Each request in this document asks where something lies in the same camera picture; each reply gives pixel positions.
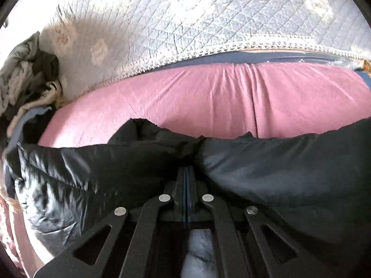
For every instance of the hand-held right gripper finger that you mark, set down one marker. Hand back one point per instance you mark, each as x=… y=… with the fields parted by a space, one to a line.
x=188 y=191
x=182 y=191

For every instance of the black puffer jacket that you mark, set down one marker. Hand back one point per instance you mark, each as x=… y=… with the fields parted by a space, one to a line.
x=260 y=168

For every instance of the pink bed sheet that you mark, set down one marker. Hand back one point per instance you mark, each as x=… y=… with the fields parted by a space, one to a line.
x=188 y=101

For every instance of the navy blue bed sheet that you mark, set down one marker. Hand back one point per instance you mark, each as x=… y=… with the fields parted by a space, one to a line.
x=249 y=56

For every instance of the cream cloth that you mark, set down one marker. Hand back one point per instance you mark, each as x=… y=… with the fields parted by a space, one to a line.
x=49 y=95

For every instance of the blue-grey cloth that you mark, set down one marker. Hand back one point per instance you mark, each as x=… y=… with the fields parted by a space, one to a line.
x=27 y=121

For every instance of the blue quilted floral blanket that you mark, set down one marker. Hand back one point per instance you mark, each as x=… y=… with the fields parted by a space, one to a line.
x=179 y=20

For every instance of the dark garment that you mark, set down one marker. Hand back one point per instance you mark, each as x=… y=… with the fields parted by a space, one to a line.
x=47 y=69

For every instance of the grey patterned garment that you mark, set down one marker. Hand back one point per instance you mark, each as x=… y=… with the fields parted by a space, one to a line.
x=17 y=69

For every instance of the orange floral blanket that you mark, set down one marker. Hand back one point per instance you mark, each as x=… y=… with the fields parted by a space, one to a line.
x=366 y=63

